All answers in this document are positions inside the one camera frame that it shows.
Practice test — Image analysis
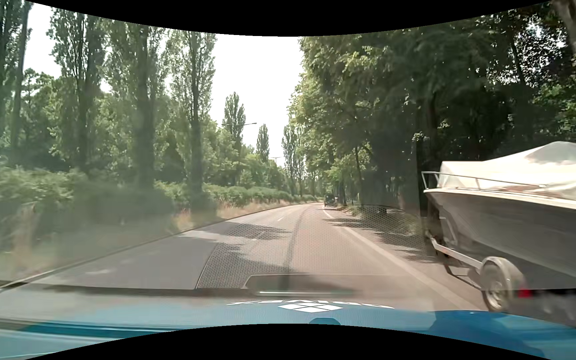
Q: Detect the dry grass verge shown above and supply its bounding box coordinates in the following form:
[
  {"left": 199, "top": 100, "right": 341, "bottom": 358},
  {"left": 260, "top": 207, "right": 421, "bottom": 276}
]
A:
[{"left": 0, "top": 200, "right": 299, "bottom": 286}]

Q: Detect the car's own bonnet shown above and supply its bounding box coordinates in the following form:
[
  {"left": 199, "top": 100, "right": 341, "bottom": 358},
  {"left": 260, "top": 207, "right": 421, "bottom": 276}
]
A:
[{"left": 0, "top": 287, "right": 576, "bottom": 360}]

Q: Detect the green hedge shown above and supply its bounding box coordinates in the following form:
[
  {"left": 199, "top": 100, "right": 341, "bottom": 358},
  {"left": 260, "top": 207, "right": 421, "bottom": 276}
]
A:
[{"left": 0, "top": 162, "right": 319, "bottom": 251}]

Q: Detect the row of tall trees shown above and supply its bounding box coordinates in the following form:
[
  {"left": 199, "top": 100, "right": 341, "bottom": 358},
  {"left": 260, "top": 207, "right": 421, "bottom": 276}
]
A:
[{"left": 0, "top": 0, "right": 301, "bottom": 211}]

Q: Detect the row of leafy trees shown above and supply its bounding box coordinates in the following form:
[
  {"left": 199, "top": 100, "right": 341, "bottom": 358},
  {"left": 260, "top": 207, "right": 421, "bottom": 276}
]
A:
[{"left": 282, "top": 0, "right": 576, "bottom": 216}]

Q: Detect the grey asphalt road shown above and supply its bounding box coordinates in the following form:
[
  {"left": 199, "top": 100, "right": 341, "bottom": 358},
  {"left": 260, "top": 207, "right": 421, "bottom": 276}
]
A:
[{"left": 0, "top": 202, "right": 489, "bottom": 312}]

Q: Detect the covered boat on trailer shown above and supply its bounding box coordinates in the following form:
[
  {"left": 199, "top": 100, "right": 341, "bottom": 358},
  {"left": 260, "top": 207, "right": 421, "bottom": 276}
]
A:
[{"left": 421, "top": 141, "right": 576, "bottom": 323}]

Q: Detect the street lamp post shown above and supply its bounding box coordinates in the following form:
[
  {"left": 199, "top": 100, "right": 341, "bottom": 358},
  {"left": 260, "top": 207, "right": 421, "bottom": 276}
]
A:
[{"left": 220, "top": 121, "right": 258, "bottom": 173}]

